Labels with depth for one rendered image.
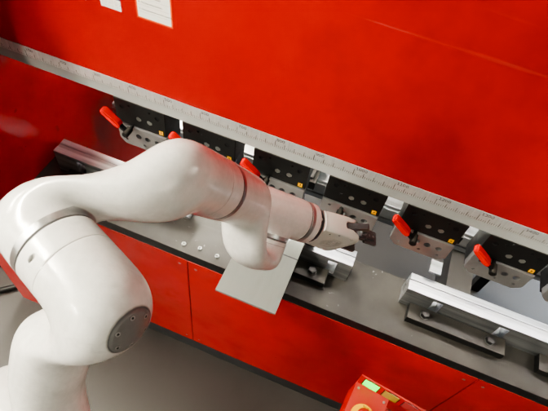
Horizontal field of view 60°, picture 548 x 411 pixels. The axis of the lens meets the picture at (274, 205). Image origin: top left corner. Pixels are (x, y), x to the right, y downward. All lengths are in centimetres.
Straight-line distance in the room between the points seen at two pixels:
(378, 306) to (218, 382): 100
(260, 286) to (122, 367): 114
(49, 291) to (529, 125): 83
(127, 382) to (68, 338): 180
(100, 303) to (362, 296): 114
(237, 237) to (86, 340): 35
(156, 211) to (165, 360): 182
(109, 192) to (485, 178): 79
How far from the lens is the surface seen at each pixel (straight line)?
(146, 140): 139
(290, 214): 90
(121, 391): 233
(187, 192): 56
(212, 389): 230
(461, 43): 91
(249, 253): 81
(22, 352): 66
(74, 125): 191
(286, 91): 105
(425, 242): 128
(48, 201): 59
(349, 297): 154
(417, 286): 152
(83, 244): 55
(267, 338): 188
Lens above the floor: 222
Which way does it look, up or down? 54 degrees down
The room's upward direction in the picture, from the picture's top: 11 degrees clockwise
